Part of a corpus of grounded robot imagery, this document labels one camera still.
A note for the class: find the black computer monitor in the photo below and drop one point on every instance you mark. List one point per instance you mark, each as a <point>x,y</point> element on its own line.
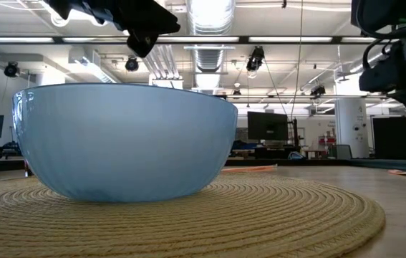
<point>267,125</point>

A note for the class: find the black metal table frame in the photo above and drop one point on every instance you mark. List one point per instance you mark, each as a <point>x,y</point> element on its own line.
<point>295,162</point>

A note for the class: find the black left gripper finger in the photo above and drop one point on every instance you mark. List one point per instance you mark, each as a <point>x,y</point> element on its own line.
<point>149,16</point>
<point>141,43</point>

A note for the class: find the black ceiling spotlight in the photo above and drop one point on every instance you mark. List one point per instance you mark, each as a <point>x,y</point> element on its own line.
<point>132,64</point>
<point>11,69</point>
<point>255,59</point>
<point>318,90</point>

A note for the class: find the light blue bowl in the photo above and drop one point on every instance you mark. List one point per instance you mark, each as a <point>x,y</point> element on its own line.
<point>124,143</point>

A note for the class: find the white round column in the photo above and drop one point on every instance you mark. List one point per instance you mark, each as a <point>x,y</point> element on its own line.
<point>351,125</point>

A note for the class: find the grey office chair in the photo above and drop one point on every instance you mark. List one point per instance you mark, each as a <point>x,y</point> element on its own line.
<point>343,152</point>

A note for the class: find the black cabinet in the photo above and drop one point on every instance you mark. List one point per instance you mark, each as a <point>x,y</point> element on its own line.
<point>392,138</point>

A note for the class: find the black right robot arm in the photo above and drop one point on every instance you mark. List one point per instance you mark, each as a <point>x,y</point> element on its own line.
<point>392,16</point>

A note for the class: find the black overhead frame bar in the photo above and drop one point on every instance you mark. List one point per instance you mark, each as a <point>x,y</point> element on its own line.
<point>278,39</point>

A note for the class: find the round woven straw placemat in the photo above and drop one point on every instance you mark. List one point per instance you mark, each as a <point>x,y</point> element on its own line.
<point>224,222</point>

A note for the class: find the silver ceiling air duct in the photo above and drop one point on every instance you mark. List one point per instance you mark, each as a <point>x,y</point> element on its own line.
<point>210,21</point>

